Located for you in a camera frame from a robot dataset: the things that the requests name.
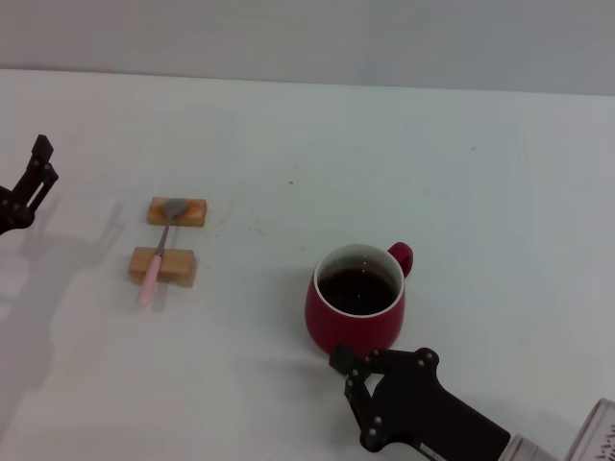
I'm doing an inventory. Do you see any notched plain wooden block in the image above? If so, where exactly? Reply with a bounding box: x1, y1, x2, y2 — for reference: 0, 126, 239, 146
127, 246, 199, 289

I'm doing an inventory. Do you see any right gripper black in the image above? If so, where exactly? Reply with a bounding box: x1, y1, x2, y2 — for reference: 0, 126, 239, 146
329, 343, 511, 461

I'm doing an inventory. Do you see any orange stained wooden block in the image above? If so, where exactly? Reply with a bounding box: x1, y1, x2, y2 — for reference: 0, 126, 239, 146
146, 195, 211, 227

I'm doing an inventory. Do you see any red ceramic cup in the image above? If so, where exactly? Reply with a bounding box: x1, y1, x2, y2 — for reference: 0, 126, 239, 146
305, 241, 415, 360

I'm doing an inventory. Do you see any dark coffee liquid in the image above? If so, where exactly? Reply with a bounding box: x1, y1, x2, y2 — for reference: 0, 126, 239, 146
318, 266, 400, 316

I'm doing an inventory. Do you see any pink handled metal spoon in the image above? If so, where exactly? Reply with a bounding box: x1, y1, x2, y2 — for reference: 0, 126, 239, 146
137, 198, 189, 305

